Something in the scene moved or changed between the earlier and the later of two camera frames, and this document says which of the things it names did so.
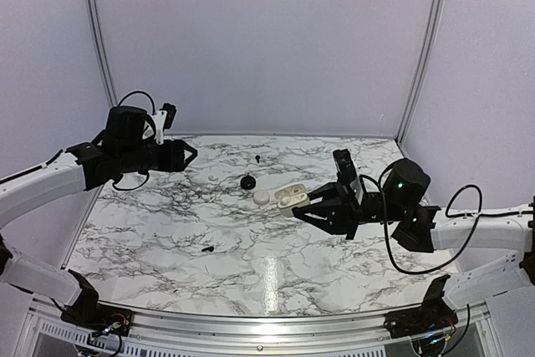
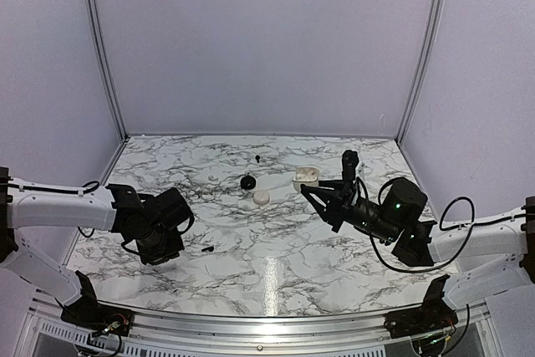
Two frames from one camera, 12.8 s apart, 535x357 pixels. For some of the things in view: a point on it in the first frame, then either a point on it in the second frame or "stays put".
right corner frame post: x=433 y=43 stays put
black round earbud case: x=247 y=182 stays put
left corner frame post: x=99 y=29 stays put
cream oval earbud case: x=290 y=197 -> x=308 y=175
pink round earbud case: x=261 y=197 stays put
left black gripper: x=174 y=159 -> x=176 y=245
